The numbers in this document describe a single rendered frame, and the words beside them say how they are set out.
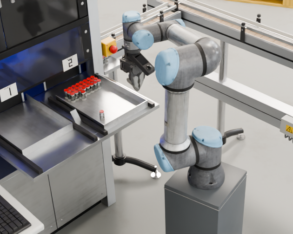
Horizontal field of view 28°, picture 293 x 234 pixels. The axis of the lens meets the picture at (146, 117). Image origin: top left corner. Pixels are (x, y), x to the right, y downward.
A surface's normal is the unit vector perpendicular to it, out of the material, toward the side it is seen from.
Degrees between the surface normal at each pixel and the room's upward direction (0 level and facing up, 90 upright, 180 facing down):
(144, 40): 90
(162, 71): 83
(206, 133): 7
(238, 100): 90
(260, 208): 0
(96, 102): 0
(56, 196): 90
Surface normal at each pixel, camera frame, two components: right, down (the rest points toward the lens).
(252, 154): -0.04, -0.82
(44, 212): 0.70, 0.39
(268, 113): -0.71, 0.43
